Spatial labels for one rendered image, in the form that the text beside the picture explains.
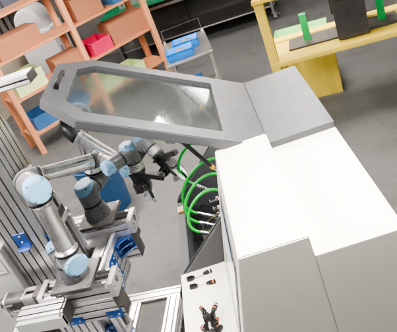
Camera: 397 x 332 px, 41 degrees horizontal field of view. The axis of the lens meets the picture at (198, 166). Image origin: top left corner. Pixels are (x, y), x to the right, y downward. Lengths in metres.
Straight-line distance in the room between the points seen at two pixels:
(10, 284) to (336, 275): 1.92
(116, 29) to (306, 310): 6.15
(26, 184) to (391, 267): 1.47
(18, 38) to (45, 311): 4.68
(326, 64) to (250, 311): 4.22
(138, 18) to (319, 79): 2.96
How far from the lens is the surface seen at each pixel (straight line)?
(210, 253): 2.51
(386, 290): 1.85
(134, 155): 2.57
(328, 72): 5.77
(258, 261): 1.65
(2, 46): 6.97
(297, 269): 1.69
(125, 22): 7.60
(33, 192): 2.37
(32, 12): 9.74
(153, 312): 3.64
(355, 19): 4.92
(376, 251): 1.73
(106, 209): 3.13
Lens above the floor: 2.59
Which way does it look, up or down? 29 degrees down
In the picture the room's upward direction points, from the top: 22 degrees counter-clockwise
